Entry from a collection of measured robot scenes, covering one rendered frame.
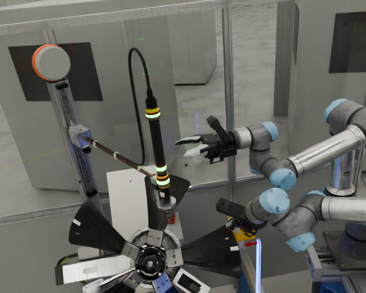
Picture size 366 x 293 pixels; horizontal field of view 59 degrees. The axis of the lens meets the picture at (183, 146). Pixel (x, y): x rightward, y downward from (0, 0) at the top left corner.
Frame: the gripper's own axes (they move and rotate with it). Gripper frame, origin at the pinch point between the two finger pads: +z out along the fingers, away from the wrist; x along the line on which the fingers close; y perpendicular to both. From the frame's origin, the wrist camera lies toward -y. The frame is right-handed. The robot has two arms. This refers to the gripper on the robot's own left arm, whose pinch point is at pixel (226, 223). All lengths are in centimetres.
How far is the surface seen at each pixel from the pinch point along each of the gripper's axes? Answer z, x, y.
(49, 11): 106, 120, -198
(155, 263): 13.9, -23.7, -14.3
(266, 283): 132, 34, 78
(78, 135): 24, 6, -74
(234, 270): 8.5, -10.5, 12.6
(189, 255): 14.9, -13.8, -4.3
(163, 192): -8.8, -7.3, -26.5
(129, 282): 22.6, -33.6, -18.3
